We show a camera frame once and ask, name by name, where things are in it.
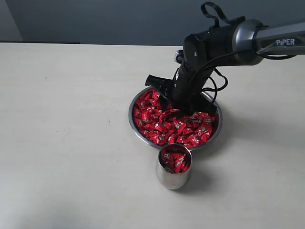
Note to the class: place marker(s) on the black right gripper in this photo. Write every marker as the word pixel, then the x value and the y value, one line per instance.
pixel 185 102

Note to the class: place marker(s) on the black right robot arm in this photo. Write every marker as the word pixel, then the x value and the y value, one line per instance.
pixel 245 43

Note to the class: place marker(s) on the red wrapped candies pile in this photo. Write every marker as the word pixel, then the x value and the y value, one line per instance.
pixel 170 126

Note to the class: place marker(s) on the round steel bowl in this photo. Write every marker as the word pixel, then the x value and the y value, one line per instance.
pixel 217 124

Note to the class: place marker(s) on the red candies in cup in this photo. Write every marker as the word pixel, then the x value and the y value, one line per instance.
pixel 175 161

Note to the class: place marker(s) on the shiny steel cup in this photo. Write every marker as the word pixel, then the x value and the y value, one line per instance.
pixel 169 180

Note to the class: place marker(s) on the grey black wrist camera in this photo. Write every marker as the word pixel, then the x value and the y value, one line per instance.
pixel 179 56

